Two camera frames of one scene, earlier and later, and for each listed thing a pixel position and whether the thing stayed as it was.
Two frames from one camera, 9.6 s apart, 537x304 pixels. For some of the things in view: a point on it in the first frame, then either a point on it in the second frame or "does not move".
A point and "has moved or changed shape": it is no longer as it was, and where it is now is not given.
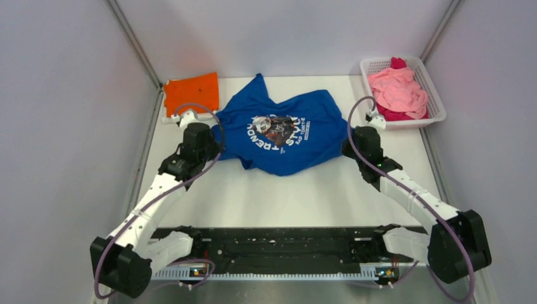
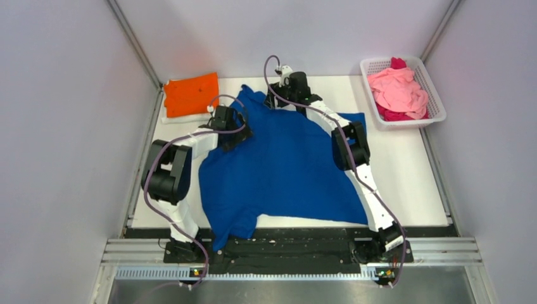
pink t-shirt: x=399 y=88 does not move
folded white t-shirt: x=209 y=118 does not move
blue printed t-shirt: x=282 y=139 has moved or changed shape
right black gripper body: x=348 y=151 to x=284 y=92
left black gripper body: x=209 y=152 to x=237 y=137
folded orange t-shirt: x=199 y=94 does not move
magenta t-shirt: x=393 y=116 does not move
